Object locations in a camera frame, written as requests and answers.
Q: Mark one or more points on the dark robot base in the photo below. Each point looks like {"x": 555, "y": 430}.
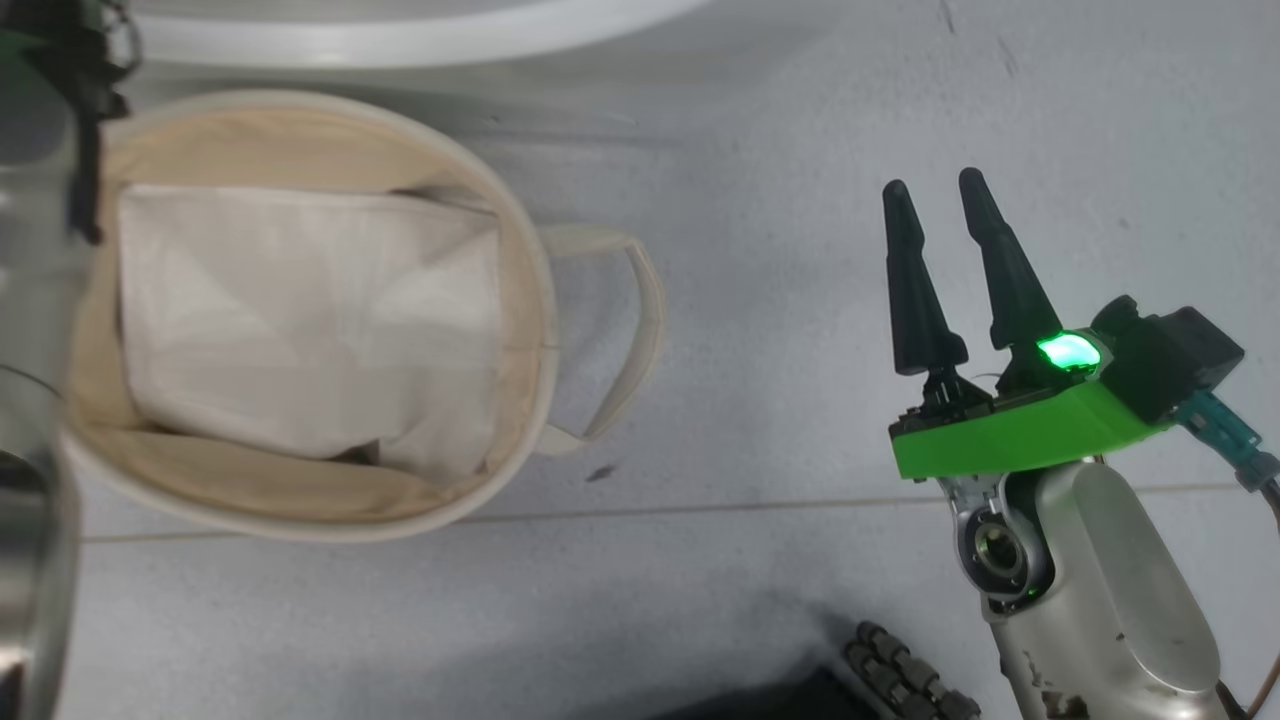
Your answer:
{"x": 780, "y": 700}

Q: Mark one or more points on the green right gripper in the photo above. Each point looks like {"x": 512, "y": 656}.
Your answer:
{"x": 1020, "y": 435}

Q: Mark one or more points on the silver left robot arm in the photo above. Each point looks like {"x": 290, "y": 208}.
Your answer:
{"x": 30, "y": 560}

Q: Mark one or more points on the cream canvas laundry basket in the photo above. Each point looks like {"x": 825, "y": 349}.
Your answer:
{"x": 520, "y": 300}

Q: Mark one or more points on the white folded cloth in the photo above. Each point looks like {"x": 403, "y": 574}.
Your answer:
{"x": 300, "y": 320}

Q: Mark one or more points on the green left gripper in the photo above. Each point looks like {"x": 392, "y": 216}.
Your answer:
{"x": 18, "y": 60}

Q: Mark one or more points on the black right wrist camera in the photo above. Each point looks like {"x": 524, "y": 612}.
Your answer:
{"x": 1170, "y": 355}

